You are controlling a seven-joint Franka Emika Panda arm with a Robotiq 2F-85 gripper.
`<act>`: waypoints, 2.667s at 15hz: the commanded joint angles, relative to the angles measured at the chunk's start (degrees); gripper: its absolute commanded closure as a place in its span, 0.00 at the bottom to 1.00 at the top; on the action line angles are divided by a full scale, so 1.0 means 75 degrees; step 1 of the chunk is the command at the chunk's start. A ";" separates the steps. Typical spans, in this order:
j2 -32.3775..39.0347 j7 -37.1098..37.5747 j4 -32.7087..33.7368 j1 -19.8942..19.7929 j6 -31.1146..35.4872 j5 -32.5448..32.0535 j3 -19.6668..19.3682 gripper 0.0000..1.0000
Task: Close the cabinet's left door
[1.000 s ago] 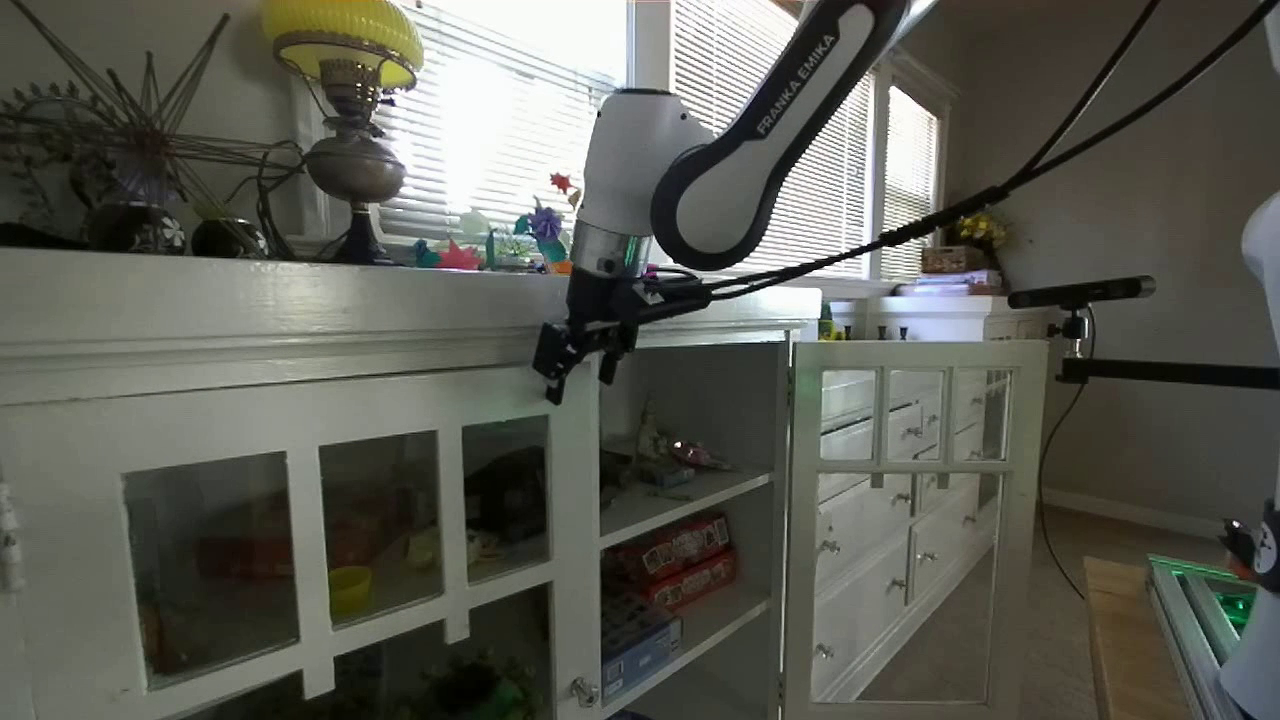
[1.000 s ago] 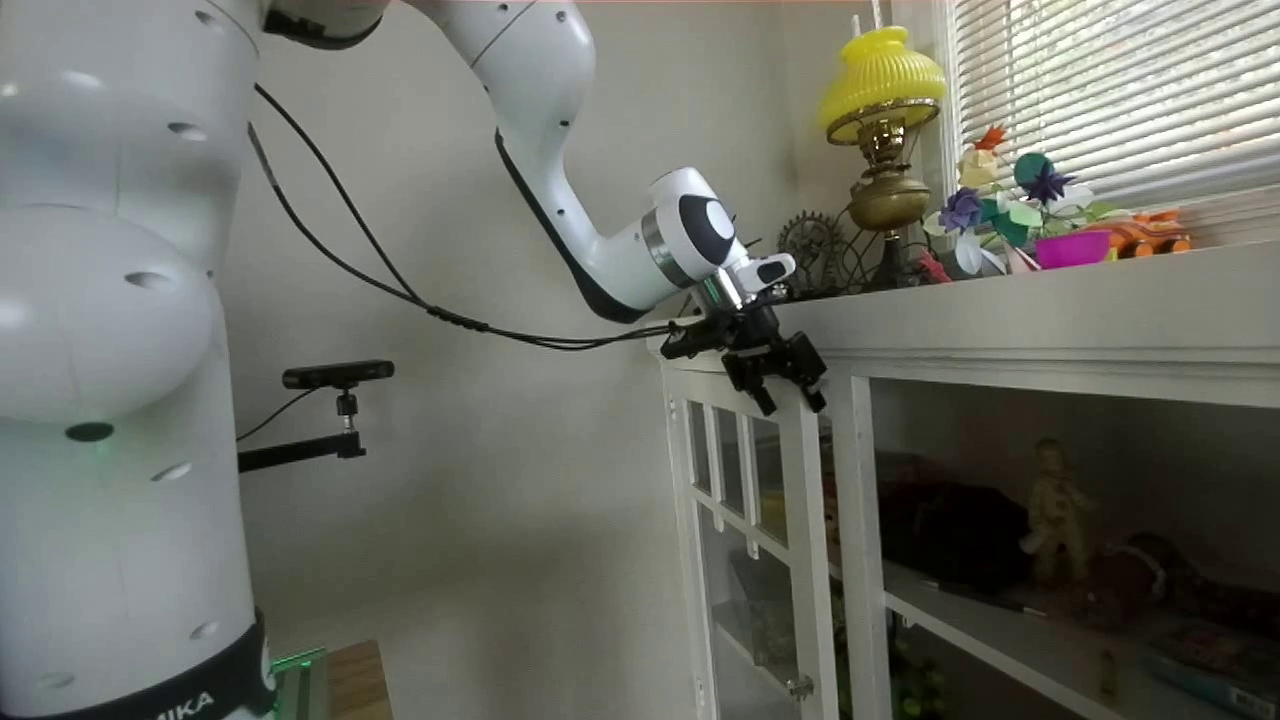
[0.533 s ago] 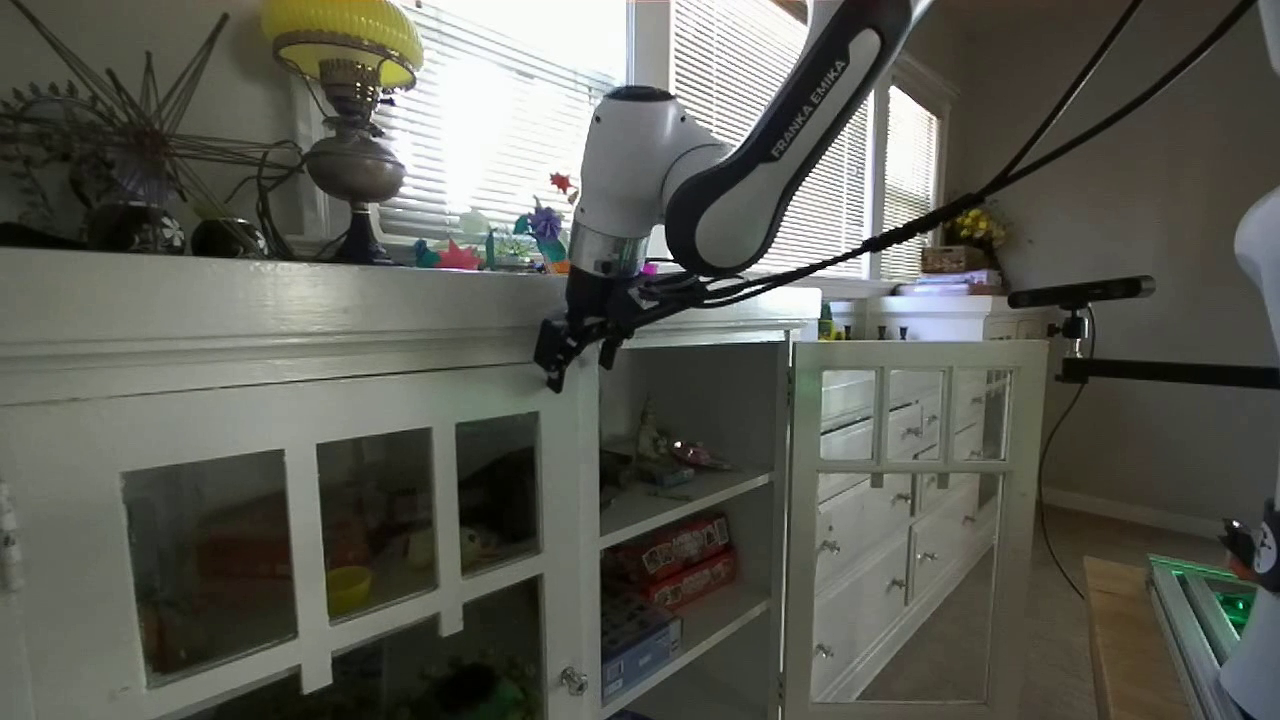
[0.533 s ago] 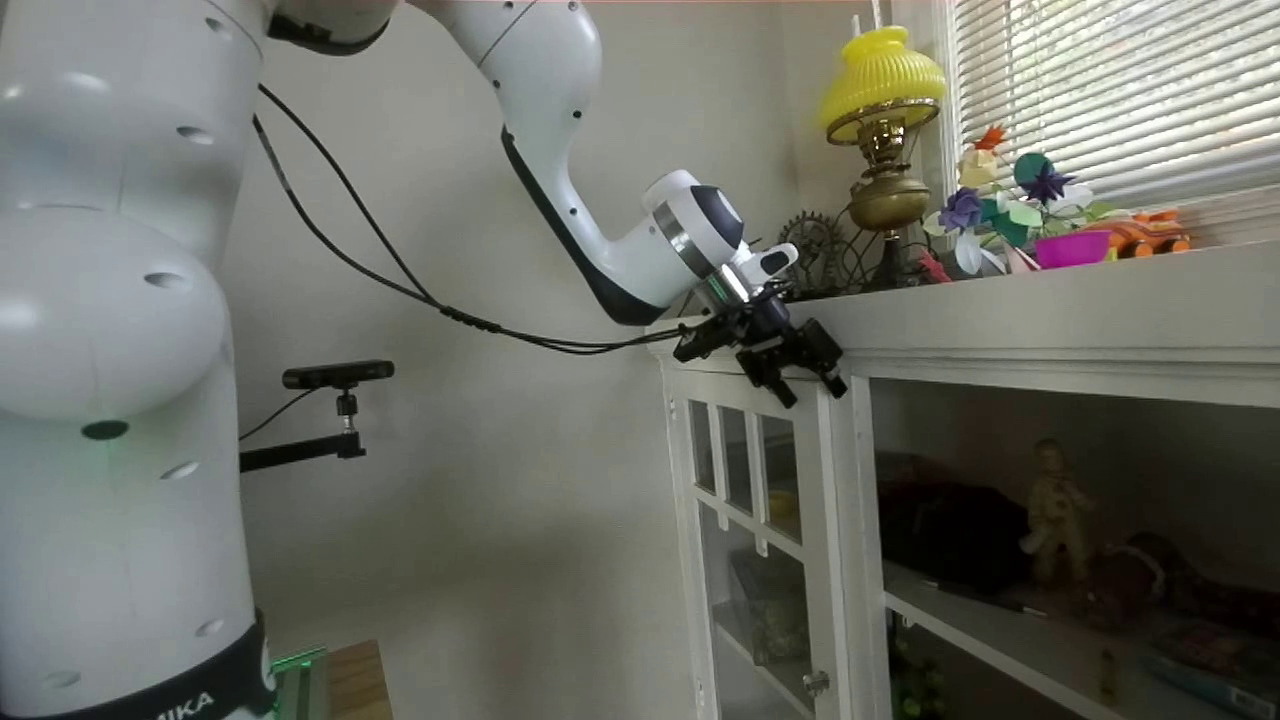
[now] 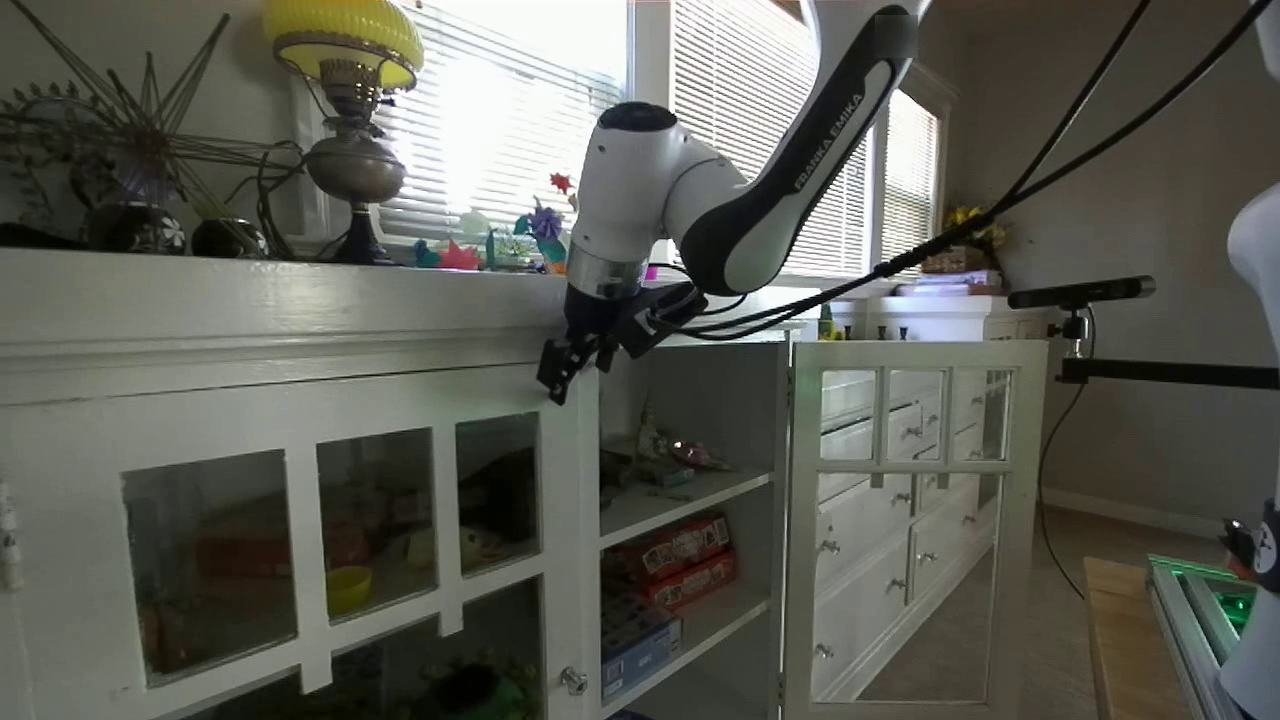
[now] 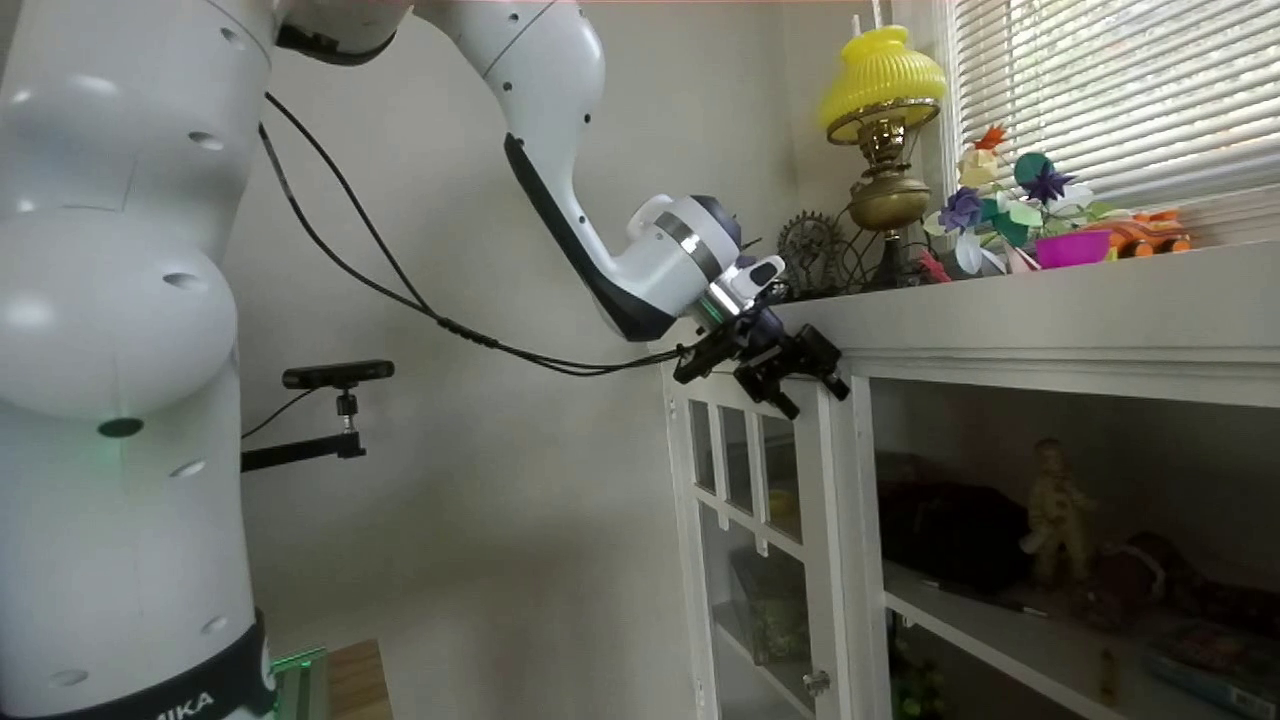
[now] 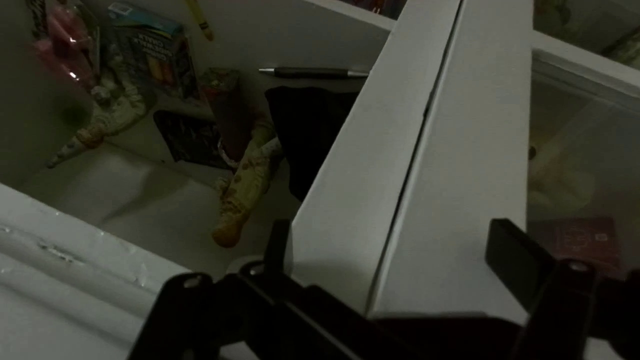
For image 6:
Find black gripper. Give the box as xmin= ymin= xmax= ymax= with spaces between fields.
xmin=723 ymin=308 xmax=855 ymax=404

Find white glass-paned cabinet door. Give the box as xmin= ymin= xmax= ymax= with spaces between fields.
xmin=669 ymin=375 xmax=841 ymax=720

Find white built-in cabinet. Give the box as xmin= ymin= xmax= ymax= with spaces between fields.
xmin=660 ymin=234 xmax=1280 ymax=720

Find purple paper flower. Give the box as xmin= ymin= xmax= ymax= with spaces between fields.
xmin=935 ymin=185 xmax=993 ymax=238

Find black bag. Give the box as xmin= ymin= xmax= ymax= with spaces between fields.
xmin=875 ymin=453 xmax=1039 ymax=591

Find orange white paper flower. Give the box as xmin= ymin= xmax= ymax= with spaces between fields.
xmin=955 ymin=123 xmax=1014 ymax=195

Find pink bowl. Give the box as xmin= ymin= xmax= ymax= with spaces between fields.
xmin=1029 ymin=222 xmax=1120 ymax=274

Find yellow standing figurine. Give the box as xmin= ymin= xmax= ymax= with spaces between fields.
xmin=1018 ymin=433 xmax=1098 ymax=591

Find yellow shade brass oil lamp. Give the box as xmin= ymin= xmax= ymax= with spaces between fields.
xmin=815 ymin=0 xmax=951 ymax=238

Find teal paper flower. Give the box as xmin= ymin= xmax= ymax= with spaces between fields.
xmin=1013 ymin=147 xmax=1097 ymax=216

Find green leafy item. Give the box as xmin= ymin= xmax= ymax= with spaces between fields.
xmin=889 ymin=654 xmax=949 ymax=720

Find orange plastic toy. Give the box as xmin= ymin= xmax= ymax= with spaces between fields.
xmin=1097 ymin=207 xmax=1199 ymax=262

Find dark brown item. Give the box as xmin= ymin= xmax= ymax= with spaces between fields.
xmin=1082 ymin=529 xmax=1280 ymax=637

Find white window blinds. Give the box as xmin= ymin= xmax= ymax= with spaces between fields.
xmin=939 ymin=0 xmax=1280 ymax=216

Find tiny tan figure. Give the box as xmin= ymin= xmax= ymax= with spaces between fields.
xmin=1087 ymin=644 xmax=1122 ymax=712

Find teal flat item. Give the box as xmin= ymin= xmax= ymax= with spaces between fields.
xmin=1139 ymin=647 xmax=1274 ymax=720

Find wooden board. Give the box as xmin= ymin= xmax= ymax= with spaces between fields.
xmin=322 ymin=637 xmax=395 ymax=720

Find green translucent item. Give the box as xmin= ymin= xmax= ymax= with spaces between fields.
xmin=266 ymin=644 xmax=328 ymax=720

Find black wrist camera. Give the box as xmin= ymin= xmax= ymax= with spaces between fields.
xmin=671 ymin=332 xmax=804 ymax=423

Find round wire ornament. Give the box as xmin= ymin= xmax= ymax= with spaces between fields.
xmin=777 ymin=207 xmax=864 ymax=301

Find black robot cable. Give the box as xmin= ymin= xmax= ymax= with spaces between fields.
xmin=252 ymin=89 xmax=705 ymax=379

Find black bar camera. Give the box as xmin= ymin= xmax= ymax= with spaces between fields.
xmin=279 ymin=355 xmax=399 ymax=394

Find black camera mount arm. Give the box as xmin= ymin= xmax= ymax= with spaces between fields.
xmin=235 ymin=389 xmax=371 ymax=475

